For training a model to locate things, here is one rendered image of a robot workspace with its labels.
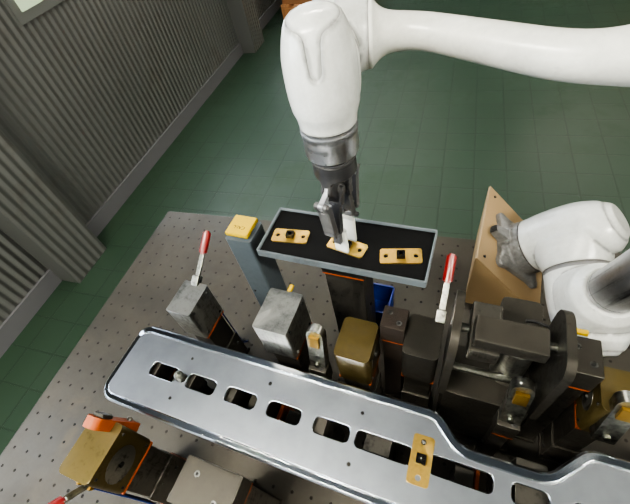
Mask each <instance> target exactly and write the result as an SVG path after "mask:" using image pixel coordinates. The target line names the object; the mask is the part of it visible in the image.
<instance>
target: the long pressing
mask: <svg viewBox="0 0 630 504"><path fill-rule="evenodd" d="M192 357H193V358H194V359H193V360H191V358H192ZM156 363H160V364H163V365H166V366H169V367H172V368H175V369H178V370H180V371H182V372H183V373H184V374H186V375H187V379H186V381H185V382H183V383H180V382H177V381H176V379H175V380H174V381H172V382H170V381H167V380H164V379H162V378H159V377H156V376H153V375H151V374H150V371H151V369H152V368H153V366H154V365H155V364H156ZM192 375H196V376H199V377H202V378H205V379H208V380H211V381H214V382H216V388H215V390H214V392H213V393H212V394H211V395H207V394H204V393H201V392H198V391H196V390H193V389H190V388H187V387H186V383H187V381H188V379H189V378H190V376H192ZM269 382H272V385H271V386H269V385H268V383H269ZM230 388H234V389H237V390H240V391H243V392H246V393H249V394H252V395H255V396H256V397H257V401H256V404H255V406H254V408H253V409H247V408H244V407H241V406H238V405H235V404H232V403H230V402H227V401H225V396H226V394H227V392H228V390H229V389H230ZM104 395H105V397H106V398H107V399H108V400H110V401H111V402H114V403H116V404H119V405H121V406H124V407H126V408H129V409H131V410H134V411H136V412H139V413H141V414H144V415H146V416H149V417H151V418H154V419H156V420H159V421H161V422H164V423H166V424H169V425H171V426H174V427H176V428H179V429H181V430H184V431H186V432H189V433H191V434H194V435H196V436H199V437H201V438H204V439H206V440H209V441H211V442H214V443H216V444H219V445H221V446H224V447H226V448H229V449H231V450H234V451H236V452H239V453H241V454H244V455H246V456H249V457H251V458H254V459H256V460H259V461H261V462H264V463H266V464H269V465H271V466H274V467H276V468H279V469H281V470H284V471H286V472H289V473H291V474H294V475H296V476H299V477H301V478H304V479H306V480H309V481H311V482H314V483H316V484H319V485H321V486H324V487H326V488H329V489H331V490H334V491H336V492H339V493H341V494H344V495H346V496H349V497H351V498H354V499H356V500H359V501H361V502H364V503H366V504H516V503H515V502H514V501H513V500H512V486H513V484H519V485H522V486H525V487H528V488H531V489H534V490H537V491H540V492H543V493H545V494H546V495H547V496H548V498H549V504H630V461H628V460H624V459H621V458H618V457H614V456H611V455H607V454H604V453H600V452H597V451H584V452H581V453H579V454H577V455H575V456H574V457H572V458H571V459H569V460H568V461H566V462H565V463H563V464H562V465H560V466H559V467H557V468H556V469H554V470H552V471H549V472H540V471H536V470H532V469H529V468H526V467H523V466H520V465H517V464H514V463H511V462H508V461H504V460H501V459H498V458H495V457H492V456H489V455H486V454H483V453H480V452H476V451H473V450H470V449H468V448H466V447H465V446H463V445H462V444H461V443H460V442H459V441H458V440H457V438H456V437H455V436H454V434H453V433H452V431H451V430H450V428H449V427H448V425H447V424H446V422H445V421H444V419H443V418H442V417H441V416H440V415H439V414H438V413H437V412H436V411H434V410H432V409H430V408H427V407H423V406H420V405H417V404H413V403H410V402H407V401H403V400H400V399H396V398H393V397H390V396H386V395H383V394H380V393H376V392H373V391H370V390H366V389H363V388H359V387H356V386H353V385H349V384H346V383H343V382H339V381H336V380H333V379H329V378H326V377H323V376H319V375H316V374H312V373H309V372H306V371H302V370H299V369H296V368H292V367H289V366H286V365H282V364H279V363H275V362H272V361H269V360H265V359H262V358H259V357H255V356H252V355H249V354H245V353H242V352H239V351H235V350H232V349H228V348H225V347H222V346H218V345H215V344H212V343H208V342H205V341H202V340H198V339H195V338H191V337H188V336H185V335H181V334H178V333H175V332H171V331H168V330H165V329H161V328H158V327H154V326H152V327H147V328H144V329H143V330H142V331H141V332H140V333H139V335H138V336H137V337H136V338H135V340H134V341H133V343H132V344H131V346H130V347H129V349H128V350H127V352H126V353H125V355H124V356H123V357H122V359H121V360H120V362H119V363H118V365H117V366H116V368H115V369H114V371H113V372H112V374H111V375H110V377H109V378H108V380H107V381H106V384H105V387H104ZM170 396H171V397H172V398H171V399H170V400H169V397H170ZM272 402H276V403H279V404H282V405H285V406H288V407H291V408H294V409H297V410H299V411H301V414H302V415H301V418H300V421H299V423H298V424H297V425H292V424H289V423H286V422H283V421H281V420H278V419H275V418H272V417H269V416H268V415H267V410H268V408H269V406H270V404H271V403H272ZM362 411H363V412H364V415H361V412H362ZM319 417H320V418H323V419H326V420H329V421H332V422H335V423H338V424H341V425H344V426H347V427H348V428H349V429H350V434H349V437H348V440H347V441H346V442H340V441H337V440H334V439H332V438H329V437H326V436H323V435H320V434H317V433H315V432H314V431H313V426H314V423H315V420H316V419H317V418H319ZM358 432H365V433H368V434H371V435H374V436H377V437H380V438H383V439H386V440H389V441H392V442H395V443H398V444H401V445H404V446H407V447H409V448H410V449H412V443H413V438H414V434H415V433H419V434H422V435H425V436H428V437H431V438H433V439H434V440H435V446H434V453H433V456H436V457H439V458H442V459H445V460H448V461H451V462H454V463H457V464H460V465H463V466H466V467H469V468H472V469H475V470H478V471H481V472H484V473H487V474H489V475H490V476H491V477H492V479H493V484H492V491H491V492H490V493H485V492H482V491H479V490H476V489H473V488H471V487H468V486H465V485H462V484H459V483H456V482H454V481H451V480H448V479H445V478H442V477H439V476H437V475H434V474H432V473H431V472H430V478H429V485H428V488H427V489H424V488H421V487H418V486H415V485H413V484H410V483H408V482H407V481H406V475H407V470H408V465H409V464H402V463H400V462H397V461H394V460H391V459H388V458H385V457H383V456H380V455H377V454H374V453H371V452H368V451H366V450H363V449H360V448H358V447H356V445H355V440H356V436H357V434H358ZM347 462H350V463H351V466H350V467H348V466H347V465H346V464H347Z"/></svg>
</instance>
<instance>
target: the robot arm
mask: <svg viewBox="0 0 630 504"><path fill-rule="evenodd" d="M401 51H424V52H430V53H436V54H440V55H444V56H448V57H452V58H456V59H460V60H464V61H468V62H472V63H477V64H481V65H485V66H489V67H493V68H497V69H501V70H505V71H509V72H513V73H517V74H521V75H525V76H530V77H535V78H540V79H545V80H551V81H558V82H566V83H575V84H586V85H601V86H618V87H630V24H629V25H624V26H618V27H610V28H598V29H574V28H560V27H550V26H542V25H534V24H526V23H518V22H510V21H503V20H495V19H487V18H479V17H472V16H464V15H456V14H448V13H440V12H430V11H412V10H390V9H385V8H383V7H381V6H379V5H378V4H377V3H376V2H375V1H374V0H313V1H310V2H306V3H303V4H301V5H299V6H297V7H295V8H294V9H292V10H291V11H290V12H289V13H288V14H287V15H286V17H285V19H284V21H283V25H282V32H281V65H282V71H283V77H284V82H285V87H286V91H287V95H288V99H289V103H290V106H291V109H292V112H293V114H294V116H295V117H296V119H297V121H298V123H299V126H300V133H301V136H302V139H303V144H304V149H305V153H306V156H307V158H308V159H309V160H310V161H311V162H312V166H313V171H314V175H315V177H316V178H317V179H318V180H319V182H320V183H321V194H322V197H321V200H320V202H315V203H314V209H315V210H316V211H317V212H318V215H319V218H320V221H321V224H322V227H323V230H324V234H325V235H327V236H329V237H332V238H333V239H334V243H335V247H336V250H339V251H342V252H345V253H349V244H348V240H351V241H354V242H356V241H357V235H356V226H355V218H354V216H355V217H358V215H359V212H358V211H356V210H355V208H358V207H359V204H360V201H359V169H360V163H357V160H356V154H357V152H358V150H359V133H358V118H357V111H358V106H359V102H360V92H361V72H364V71H366V70H369V69H373V67H374V66H375V64H376V63H377V62H378V61H379V60H380V59H381V58H382V57H384V56H386V55H388V54H391V53H395V52H401ZM353 199H354V200H355V201H354V200H353ZM343 213H345V214H343ZM496 222H497V225H493V226H491V228H490V233H491V234H492V235H493V237H494V238H495V239H496V240H497V255H496V264H497V265H498V266H499V267H500V268H504V269H506V270H507V271H509V272H510V273H511V274H513V275H514V276H516V277H517V278H519V279H520V280H521V281H523V282H524V283H525V284H526V285H527V286H528V287H529V288H530V289H532V288H536V287H537V279H536V273H537V272H540V271H541V272H542V274H543V279H544V291H545V298H546V304H547V309H548V313H549V318H550V321H551V322H552V320H553V318H554V317H555V315H556V314H557V312H558V311H559V310H561V309H563V310H568V311H572V312H573V313H574V314H575V317H576V323H577V328H579V329H584V330H588V331H589V335H588V336H587V337H586V336H582V335H577V336H581V337H586V338H591V339H596V340H600V341H601V342H602V353H603V357H616V356H619V355H620V354H621V353H622V352H624V351H625V350H626V349H627V348H628V346H629V344H630V249H629V250H627V251H626V252H624V253H623V254H621V255H620V256H618V257H617V258H616V259H615V253H618V252H621V251H623V249H624V248H625V247H626V245H627V243H628V241H629V236H630V227H629V224H628V222H627V220H626V218H625V217H624V215H623V213H622V212H621V211H620V209H619V208H618V207H617V206H616V205H614V204H612V203H608V202H601V201H581V202H574V203H570V204H566V205H562V206H559V207H556V208H553V209H550V210H547V211H544V212H542V213H539V214H537V215H534V216H532V217H530V218H528V219H526V220H523V221H520V222H516V223H514V222H512V221H510V220H509V219H508V218H507V217H506V216H505V215H504V214H503V213H498V214H496Z"/></svg>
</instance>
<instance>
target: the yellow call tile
mask: <svg viewBox="0 0 630 504"><path fill-rule="evenodd" d="M257 222H258V219H257V218H254V217H248V216H241V215H236V216H235V217H234V219H233V220H232V222H231V223H230V225H229V226H228V228H227V230H226V231H225V233H226V235H229V236H235V237H240V238H246V239H248V237H249V236H250V234H251V232H252V231H253V229H254V227H255V225H256V224H257Z"/></svg>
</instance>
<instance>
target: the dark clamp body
mask: <svg viewBox="0 0 630 504"><path fill-rule="evenodd" d="M443 330H444V324H443V323H438V322H435V318H431V317H427V316H422V315H418V314H412V315H411V316H410V318H409V322H408V326H407V330H406V335H405V339H404V343H403V347H402V372H401V376H404V382H403V387H402V391H401V400H403V401H407V402H410V403H413V404H417V405H420V406H423V407H427V408H428V407H429V401H430V395H431V390H432V387H431V386H432V384H433V383H434V378H435V373H436V368H437V366H438V364H439V363H438V358H439V353H440V349H441V341H442V336H443Z"/></svg>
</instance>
